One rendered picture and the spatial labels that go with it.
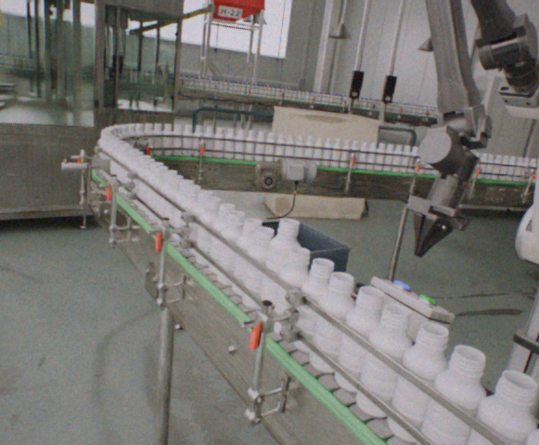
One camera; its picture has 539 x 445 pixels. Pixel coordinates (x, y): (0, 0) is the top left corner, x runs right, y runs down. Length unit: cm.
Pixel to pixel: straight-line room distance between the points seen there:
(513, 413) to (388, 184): 250
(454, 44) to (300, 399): 66
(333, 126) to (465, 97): 439
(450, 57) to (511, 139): 633
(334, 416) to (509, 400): 27
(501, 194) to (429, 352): 295
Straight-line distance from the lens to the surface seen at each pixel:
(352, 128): 534
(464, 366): 61
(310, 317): 80
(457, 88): 90
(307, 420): 82
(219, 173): 264
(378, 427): 72
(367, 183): 295
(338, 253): 154
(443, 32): 91
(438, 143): 83
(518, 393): 59
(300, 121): 511
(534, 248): 120
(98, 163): 188
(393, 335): 67
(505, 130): 711
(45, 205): 425
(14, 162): 414
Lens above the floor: 144
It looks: 18 degrees down
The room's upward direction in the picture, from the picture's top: 7 degrees clockwise
